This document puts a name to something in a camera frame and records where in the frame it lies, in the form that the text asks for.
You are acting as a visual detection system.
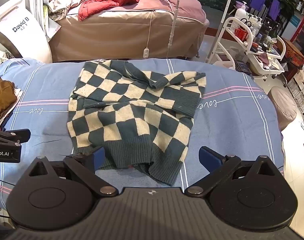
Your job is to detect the white corded remote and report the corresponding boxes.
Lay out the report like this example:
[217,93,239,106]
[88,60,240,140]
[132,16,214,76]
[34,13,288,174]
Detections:
[143,10,155,57]

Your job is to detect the blue cream checkered blanket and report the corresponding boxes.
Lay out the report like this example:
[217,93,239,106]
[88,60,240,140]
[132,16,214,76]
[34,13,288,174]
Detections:
[66,59,207,187]

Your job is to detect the red wooden cabinet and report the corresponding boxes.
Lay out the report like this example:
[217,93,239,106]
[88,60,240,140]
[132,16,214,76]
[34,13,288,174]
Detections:
[282,39,304,67]

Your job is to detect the brown cloth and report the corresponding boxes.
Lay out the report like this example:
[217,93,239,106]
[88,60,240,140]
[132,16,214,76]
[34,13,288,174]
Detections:
[0,77,18,128]

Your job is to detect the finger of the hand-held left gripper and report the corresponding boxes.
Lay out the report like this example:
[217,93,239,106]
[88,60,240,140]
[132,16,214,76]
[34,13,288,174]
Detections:
[0,129,31,147]

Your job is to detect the white machine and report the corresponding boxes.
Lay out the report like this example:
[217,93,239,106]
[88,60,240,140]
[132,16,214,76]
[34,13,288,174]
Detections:
[0,0,52,63]

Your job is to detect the red puffer jacket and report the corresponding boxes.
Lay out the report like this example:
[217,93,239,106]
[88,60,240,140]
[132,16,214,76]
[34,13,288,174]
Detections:
[78,0,140,21]

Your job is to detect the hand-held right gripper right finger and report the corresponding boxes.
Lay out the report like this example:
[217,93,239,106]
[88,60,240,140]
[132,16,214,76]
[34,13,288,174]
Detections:
[184,146,276,196]

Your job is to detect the white pump bottle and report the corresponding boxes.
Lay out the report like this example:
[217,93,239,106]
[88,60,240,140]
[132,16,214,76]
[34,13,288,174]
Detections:
[236,1,252,29]

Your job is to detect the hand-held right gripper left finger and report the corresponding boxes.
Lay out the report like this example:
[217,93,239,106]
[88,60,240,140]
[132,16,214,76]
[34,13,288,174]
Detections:
[28,146,119,197]

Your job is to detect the pile of pale clothes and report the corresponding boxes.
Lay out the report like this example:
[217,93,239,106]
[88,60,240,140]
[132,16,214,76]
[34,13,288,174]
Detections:
[43,0,91,23]

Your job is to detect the white trolley cart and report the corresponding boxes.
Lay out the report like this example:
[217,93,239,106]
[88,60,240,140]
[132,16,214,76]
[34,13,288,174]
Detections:
[207,17,286,82]

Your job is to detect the beige round pouf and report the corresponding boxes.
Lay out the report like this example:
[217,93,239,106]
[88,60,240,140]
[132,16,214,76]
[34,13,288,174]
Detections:
[268,86,298,130]

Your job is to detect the red mug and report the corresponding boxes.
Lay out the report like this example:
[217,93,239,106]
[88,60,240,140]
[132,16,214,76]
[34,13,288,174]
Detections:
[234,27,249,38]

